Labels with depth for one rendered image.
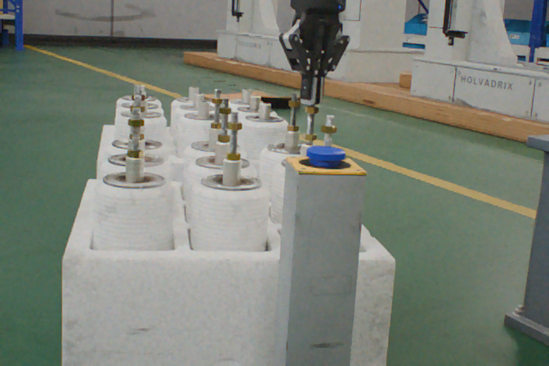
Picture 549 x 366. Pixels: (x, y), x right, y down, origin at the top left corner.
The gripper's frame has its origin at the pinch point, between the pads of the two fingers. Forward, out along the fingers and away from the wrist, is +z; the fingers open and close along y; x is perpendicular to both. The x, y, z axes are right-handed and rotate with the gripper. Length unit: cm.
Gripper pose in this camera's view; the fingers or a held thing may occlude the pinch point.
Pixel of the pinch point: (312, 90)
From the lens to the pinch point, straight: 108.2
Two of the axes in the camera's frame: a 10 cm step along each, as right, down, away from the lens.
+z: -0.6, 9.8, 1.9
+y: 6.7, -1.0, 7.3
